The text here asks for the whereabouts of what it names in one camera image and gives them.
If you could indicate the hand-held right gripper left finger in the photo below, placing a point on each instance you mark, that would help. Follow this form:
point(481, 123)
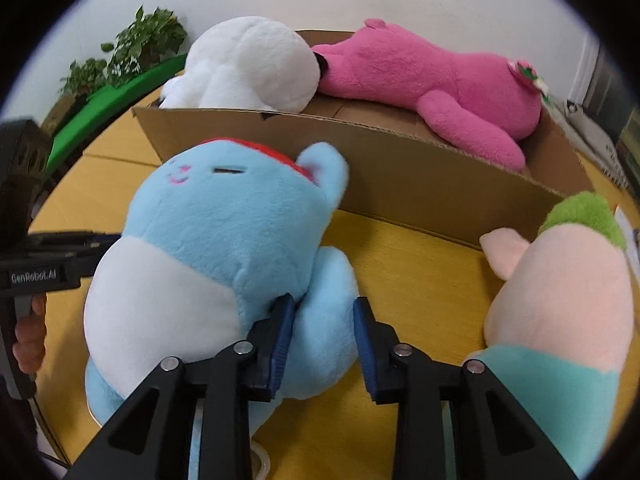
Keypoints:
point(284, 340)

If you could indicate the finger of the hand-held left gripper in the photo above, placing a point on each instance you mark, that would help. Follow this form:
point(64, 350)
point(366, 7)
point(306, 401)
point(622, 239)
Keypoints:
point(92, 246)

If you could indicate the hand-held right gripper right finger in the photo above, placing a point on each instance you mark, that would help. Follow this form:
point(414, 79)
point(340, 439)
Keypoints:
point(364, 355)

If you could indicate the blue plush toy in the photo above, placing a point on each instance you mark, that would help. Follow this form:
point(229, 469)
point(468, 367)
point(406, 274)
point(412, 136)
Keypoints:
point(210, 240)

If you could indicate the peach and teal plush toy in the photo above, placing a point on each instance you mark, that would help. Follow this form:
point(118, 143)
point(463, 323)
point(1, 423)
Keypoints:
point(560, 300)

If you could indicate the person's left hand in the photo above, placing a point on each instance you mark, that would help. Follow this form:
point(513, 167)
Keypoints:
point(31, 342)

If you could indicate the small brown cardboard box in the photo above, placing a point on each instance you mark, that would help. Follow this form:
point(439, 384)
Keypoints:
point(57, 115)

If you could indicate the small potted green plant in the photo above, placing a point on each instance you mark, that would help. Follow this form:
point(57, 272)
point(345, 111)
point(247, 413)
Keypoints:
point(82, 77)

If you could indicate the large potted green plant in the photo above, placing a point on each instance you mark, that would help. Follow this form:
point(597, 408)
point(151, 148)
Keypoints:
point(145, 42)

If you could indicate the white plush toy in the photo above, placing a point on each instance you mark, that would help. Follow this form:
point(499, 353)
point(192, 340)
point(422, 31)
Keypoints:
point(240, 60)

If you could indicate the pink plush toy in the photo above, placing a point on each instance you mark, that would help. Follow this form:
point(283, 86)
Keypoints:
point(425, 75)

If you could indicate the white paper sheet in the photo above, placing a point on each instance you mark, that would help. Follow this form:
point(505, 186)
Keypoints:
point(625, 222)

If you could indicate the metal door frame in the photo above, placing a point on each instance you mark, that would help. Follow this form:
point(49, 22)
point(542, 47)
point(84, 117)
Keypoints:
point(586, 70)

